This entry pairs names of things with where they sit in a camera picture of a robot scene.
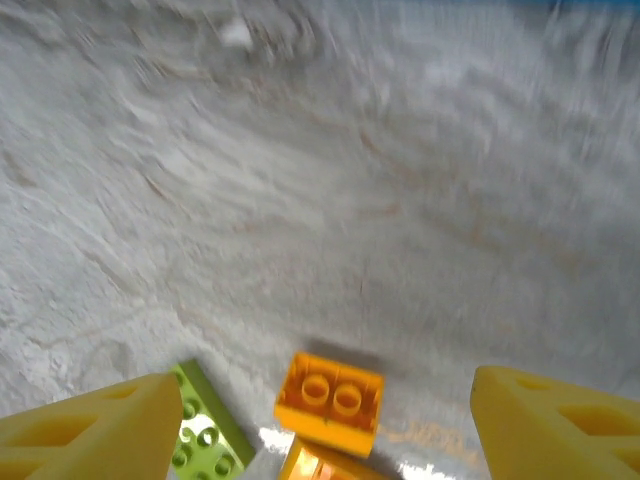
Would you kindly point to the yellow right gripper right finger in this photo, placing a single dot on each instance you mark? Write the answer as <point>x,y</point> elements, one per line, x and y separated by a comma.
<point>555,425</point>

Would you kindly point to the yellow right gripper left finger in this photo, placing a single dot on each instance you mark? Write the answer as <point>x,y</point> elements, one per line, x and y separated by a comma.
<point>90,430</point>

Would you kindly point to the long lime green lego brick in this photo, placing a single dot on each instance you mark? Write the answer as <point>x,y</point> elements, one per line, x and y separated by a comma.
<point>210,430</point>

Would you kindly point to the orange yellow lego brick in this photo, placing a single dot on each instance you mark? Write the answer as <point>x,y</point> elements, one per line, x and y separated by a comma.
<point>320,465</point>

